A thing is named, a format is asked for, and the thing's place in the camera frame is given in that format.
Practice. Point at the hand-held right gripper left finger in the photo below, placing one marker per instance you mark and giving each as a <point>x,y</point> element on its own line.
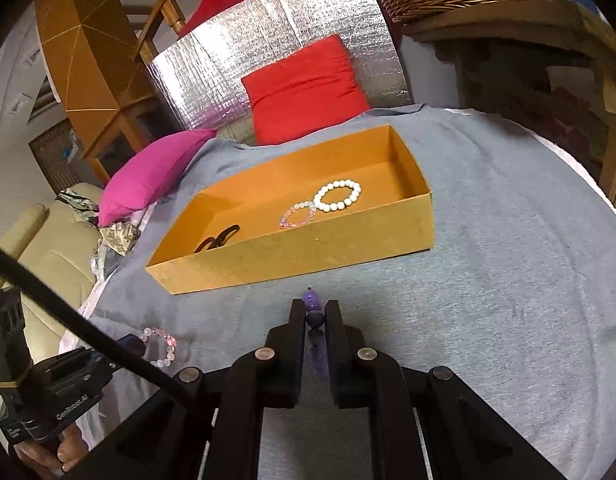
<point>301,340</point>

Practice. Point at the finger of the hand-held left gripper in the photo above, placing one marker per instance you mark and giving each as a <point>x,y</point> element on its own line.
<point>132,342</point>

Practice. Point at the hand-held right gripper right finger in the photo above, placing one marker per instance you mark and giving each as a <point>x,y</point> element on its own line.
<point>333,345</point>

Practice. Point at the orange cardboard box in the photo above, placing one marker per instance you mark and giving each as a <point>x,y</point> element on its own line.
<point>298,255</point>

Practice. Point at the person's left hand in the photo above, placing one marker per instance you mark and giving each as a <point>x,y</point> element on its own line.
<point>62,452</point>

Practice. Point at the beige patterned cloth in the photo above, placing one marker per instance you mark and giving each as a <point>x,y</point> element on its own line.
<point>117,237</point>

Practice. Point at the cream sofa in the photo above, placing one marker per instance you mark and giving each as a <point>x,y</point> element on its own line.
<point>52,260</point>

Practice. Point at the black and white patterned cloth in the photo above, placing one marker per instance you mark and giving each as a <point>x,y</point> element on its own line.
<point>77,205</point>

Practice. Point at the magenta pillow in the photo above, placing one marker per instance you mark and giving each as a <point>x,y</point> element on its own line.
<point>147,175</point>

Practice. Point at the grey blanket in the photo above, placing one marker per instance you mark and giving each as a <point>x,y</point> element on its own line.
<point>513,285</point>

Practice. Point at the dark woven basket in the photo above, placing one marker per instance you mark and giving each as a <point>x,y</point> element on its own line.
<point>57,155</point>

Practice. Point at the small red cushion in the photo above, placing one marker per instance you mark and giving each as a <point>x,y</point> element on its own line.
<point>303,90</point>

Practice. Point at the orange-brown wooden board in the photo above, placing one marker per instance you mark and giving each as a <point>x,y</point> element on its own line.
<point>82,50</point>

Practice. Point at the silver foil mat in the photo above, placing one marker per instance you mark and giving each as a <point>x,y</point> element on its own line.
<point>288,15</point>

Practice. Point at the wooden chair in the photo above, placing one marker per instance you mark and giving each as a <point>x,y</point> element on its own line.
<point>173,19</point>

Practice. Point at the wooden table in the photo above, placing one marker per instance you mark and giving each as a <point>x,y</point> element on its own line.
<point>513,15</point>

